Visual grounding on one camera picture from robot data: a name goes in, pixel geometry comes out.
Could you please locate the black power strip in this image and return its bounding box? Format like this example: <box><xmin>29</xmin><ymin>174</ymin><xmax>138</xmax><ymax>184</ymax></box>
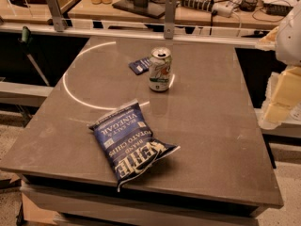
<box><xmin>181</xmin><ymin>0</ymin><xmax>214</xmax><ymax>12</ymax></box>

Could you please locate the white power adapter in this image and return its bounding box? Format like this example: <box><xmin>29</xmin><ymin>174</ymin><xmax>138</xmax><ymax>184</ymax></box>
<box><xmin>213</xmin><ymin>3</ymin><xmax>233</xmax><ymax>18</ymax></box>

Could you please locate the black monitor stand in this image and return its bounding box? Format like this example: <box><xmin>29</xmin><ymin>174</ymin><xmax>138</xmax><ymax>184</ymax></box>
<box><xmin>113</xmin><ymin>0</ymin><xmax>165</xmax><ymax>19</ymax></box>

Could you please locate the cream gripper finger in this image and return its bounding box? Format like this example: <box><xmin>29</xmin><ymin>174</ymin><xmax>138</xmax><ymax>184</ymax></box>
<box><xmin>257</xmin><ymin>26</ymin><xmax>278</xmax><ymax>51</ymax></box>
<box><xmin>262</xmin><ymin>66</ymin><xmax>301</xmax><ymax>124</ymax></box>

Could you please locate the blue potato chips bag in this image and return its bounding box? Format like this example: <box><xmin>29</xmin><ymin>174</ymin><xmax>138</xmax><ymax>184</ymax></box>
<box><xmin>89</xmin><ymin>100</ymin><xmax>180</xmax><ymax>192</ymax></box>

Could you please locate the centre metal bracket post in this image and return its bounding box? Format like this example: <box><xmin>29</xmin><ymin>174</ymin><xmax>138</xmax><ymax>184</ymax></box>
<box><xmin>164</xmin><ymin>0</ymin><xmax>177</xmax><ymax>40</ymax></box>

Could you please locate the green handled tool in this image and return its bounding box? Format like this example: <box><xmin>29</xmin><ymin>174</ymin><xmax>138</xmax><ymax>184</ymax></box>
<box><xmin>18</xmin><ymin>26</ymin><xmax>50</xmax><ymax>87</ymax></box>

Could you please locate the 7up soda can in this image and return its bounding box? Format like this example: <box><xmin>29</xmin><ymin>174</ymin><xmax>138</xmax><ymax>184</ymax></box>
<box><xmin>149</xmin><ymin>47</ymin><xmax>172</xmax><ymax>91</ymax></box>

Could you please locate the black keypad device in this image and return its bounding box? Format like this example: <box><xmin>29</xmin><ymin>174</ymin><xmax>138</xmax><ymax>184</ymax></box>
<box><xmin>263</xmin><ymin>4</ymin><xmax>293</xmax><ymax>16</ymax></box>

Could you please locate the left metal bracket post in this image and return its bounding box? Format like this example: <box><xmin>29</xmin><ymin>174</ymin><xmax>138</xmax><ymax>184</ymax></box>
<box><xmin>45</xmin><ymin>0</ymin><xmax>67</xmax><ymax>32</ymax></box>

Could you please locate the small dark blue packet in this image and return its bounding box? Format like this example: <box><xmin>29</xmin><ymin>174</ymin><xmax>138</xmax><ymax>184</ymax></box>
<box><xmin>129</xmin><ymin>57</ymin><xmax>151</xmax><ymax>75</ymax></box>

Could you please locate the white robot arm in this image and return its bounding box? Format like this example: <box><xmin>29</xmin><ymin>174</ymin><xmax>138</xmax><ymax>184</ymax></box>
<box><xmin>255</xmin><ymin>1</ymin><xmax>301</xmax><ymax>129</ymax></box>

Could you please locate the metal bracket post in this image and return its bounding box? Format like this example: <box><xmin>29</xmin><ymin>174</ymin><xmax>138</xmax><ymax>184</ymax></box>
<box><xmin>45</xmin><ymin>0</ymin><xmax>67</xmax><ymax>32</ymax></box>
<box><xmin>164</xmin><ymin>0</ymin><xmax>177</xmax><ymax>40</ymax></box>

